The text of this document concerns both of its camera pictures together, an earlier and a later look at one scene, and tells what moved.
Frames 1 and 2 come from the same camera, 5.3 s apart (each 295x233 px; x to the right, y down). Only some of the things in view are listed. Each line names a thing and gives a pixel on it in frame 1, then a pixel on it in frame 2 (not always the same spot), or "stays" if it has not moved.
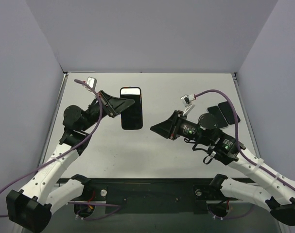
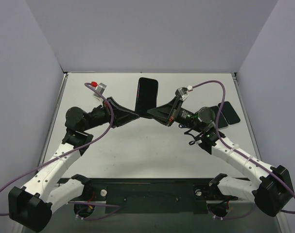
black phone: x=132 y=118 -> x=147 y=96
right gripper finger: x=164 y=128 -> x=165 y=115
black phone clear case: x=221 y=123 stays
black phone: x=226 y=109 stays
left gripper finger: x=114 y=106 -> x=125 y=118
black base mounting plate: x=154 y=195 stays
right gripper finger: x=167 y=126 -> x=166 y=110
